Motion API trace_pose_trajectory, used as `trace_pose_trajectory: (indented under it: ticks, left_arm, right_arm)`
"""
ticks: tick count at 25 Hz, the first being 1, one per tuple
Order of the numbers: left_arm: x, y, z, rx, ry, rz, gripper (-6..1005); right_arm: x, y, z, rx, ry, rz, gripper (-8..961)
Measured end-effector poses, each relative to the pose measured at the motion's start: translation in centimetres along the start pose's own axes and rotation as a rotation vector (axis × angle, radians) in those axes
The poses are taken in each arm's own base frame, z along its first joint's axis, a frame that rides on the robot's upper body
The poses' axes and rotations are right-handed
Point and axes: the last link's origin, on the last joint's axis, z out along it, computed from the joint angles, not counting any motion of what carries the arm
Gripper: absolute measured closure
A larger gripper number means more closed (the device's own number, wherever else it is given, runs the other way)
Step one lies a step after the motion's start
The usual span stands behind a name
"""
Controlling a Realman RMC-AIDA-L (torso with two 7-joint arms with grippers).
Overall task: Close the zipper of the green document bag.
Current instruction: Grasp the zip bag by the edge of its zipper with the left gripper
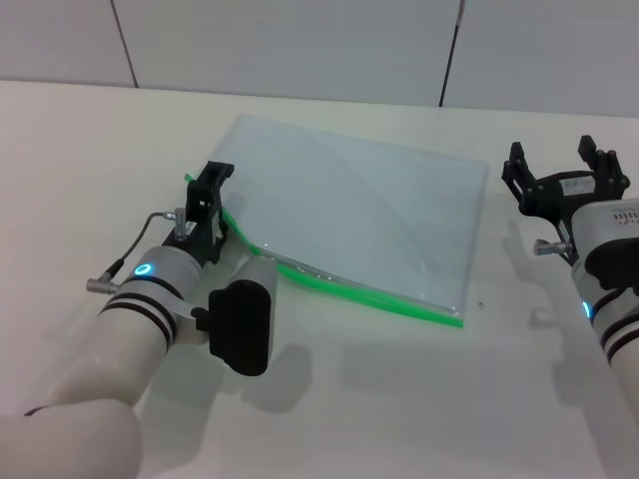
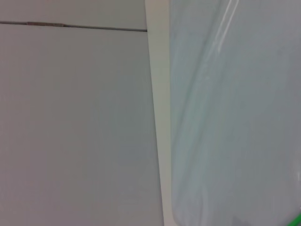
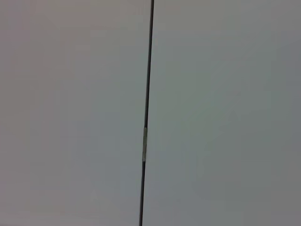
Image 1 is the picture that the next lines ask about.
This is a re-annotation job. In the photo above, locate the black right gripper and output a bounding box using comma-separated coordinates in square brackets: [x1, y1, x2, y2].
[501, 134, 629, 237]

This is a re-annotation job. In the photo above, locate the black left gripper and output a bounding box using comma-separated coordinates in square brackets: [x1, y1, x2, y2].
[174, 160, 236, 266]

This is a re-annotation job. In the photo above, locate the translucent document bag green zip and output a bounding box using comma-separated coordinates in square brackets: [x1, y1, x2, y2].
[182, 113, 490, 330]

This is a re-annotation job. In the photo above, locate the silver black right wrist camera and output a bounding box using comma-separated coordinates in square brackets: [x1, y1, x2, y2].
[570, 198, 639, 293]

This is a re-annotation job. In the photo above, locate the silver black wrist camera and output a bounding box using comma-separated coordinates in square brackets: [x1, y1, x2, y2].
[570, 198, 639, 293]
[191, 254, 279, 377]

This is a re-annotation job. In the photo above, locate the right gripper cable silver plug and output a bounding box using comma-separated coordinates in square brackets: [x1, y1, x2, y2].
[533, 219, 581, 265]

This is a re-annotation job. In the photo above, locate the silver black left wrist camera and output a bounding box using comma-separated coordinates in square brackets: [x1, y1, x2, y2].
[191, 254, 279, 377]

